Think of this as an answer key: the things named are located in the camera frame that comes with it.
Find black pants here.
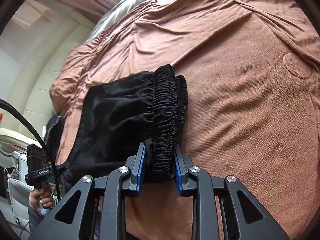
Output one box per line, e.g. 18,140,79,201
60,65,188,188

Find person's left hand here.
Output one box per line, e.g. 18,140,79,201
29,184,55,212

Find cream padded headboard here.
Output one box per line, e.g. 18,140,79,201
7,11,94,137

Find brown bed blanket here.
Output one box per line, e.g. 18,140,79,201
50,0,319,239

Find black cable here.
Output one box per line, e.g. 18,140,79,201
0,99,62,203

